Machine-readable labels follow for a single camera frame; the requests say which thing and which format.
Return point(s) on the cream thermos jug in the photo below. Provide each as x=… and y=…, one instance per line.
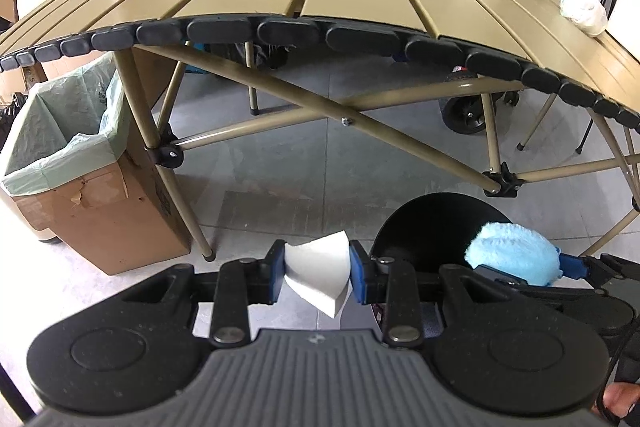
x=627, y=12

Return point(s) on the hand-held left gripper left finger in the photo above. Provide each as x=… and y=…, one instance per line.
x=276, y=277

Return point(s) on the white tissue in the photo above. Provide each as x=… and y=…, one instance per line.
x=315, y=272
x=582, y=9

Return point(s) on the cardboard box with green liner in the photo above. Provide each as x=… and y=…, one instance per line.
x=125, y=227

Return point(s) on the person's right hand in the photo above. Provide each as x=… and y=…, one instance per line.
x=622, y=399

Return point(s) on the crumpled white tissue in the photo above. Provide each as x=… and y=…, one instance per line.
x=582, y=9

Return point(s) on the blue plush toy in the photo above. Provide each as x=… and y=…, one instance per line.
x=515, y=252

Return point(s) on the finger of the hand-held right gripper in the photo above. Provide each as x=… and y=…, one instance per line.
x=505, y=279
x=575, y=266

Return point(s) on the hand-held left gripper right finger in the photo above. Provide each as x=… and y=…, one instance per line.
x=356, y=279

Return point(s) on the black round bin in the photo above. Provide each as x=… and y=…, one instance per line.
x=425, y=232

